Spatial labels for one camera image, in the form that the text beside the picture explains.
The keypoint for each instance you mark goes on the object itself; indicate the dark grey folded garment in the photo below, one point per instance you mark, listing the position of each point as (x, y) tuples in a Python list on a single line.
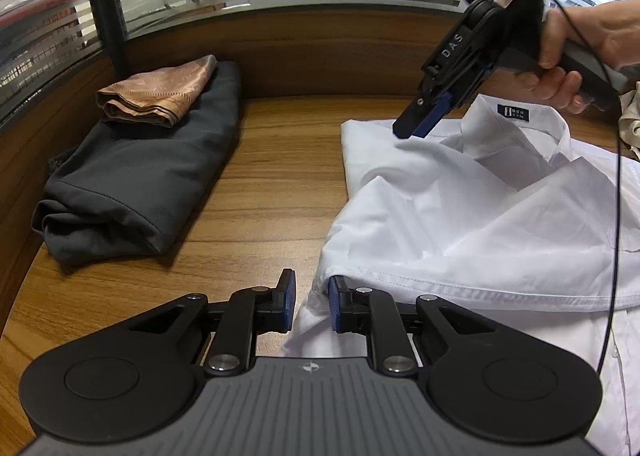
[(150, 176)]

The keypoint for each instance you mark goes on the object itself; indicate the beige crumpled garment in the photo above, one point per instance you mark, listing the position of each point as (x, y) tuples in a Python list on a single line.
[(631, 121)]

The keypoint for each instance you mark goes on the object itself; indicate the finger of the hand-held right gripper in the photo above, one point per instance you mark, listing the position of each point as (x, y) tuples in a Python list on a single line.
[(412, 121), (447, 109)]

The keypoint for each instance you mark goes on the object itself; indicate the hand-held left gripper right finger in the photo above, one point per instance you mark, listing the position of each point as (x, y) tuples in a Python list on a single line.
[(334, 306)]

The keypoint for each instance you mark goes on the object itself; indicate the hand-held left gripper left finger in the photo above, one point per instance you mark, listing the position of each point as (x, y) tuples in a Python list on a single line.
[(287, 301)]

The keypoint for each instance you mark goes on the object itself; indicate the white collared dress shirt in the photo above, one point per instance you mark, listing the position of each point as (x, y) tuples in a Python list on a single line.
[(475, 236)]

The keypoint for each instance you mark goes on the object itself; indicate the person's right hand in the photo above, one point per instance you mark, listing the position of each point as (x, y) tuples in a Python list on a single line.
[(600, 31)]

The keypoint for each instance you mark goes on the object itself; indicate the brown satin folded cloth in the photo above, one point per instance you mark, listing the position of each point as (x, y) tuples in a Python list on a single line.
[(155, 91)]

